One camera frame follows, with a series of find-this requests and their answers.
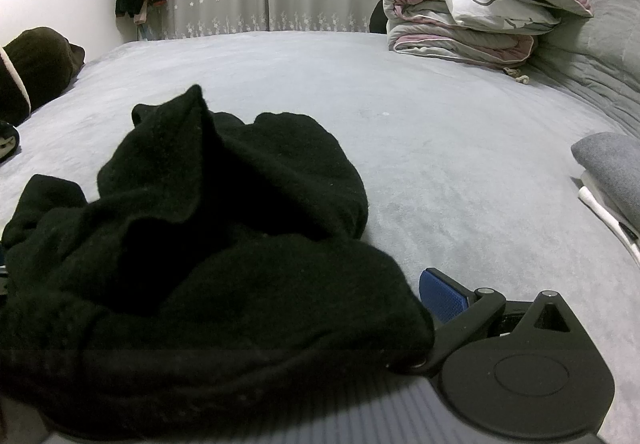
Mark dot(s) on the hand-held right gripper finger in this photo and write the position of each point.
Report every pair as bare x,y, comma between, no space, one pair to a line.
441,296

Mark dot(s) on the black trousers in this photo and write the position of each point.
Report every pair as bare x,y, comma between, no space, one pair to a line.
200,224

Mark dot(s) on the folded white cloth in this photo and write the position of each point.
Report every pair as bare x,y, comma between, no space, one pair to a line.
600,205

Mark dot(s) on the folded grey cloth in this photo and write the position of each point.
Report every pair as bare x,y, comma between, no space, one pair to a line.
610,164

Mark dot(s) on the beige knotted tassel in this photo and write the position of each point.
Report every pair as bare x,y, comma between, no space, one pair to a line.
517,76

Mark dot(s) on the folded floral quilt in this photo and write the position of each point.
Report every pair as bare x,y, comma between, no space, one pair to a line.
425,19

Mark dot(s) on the black object behind quilt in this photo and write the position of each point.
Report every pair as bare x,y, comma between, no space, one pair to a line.
377,19

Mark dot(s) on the grey quilted headboard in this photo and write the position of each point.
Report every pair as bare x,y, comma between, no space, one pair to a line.
600,49

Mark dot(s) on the black beige cloth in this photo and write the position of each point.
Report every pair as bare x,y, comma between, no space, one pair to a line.
7,142

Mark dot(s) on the dark brown plush garment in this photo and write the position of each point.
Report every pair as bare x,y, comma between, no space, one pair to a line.
40,64

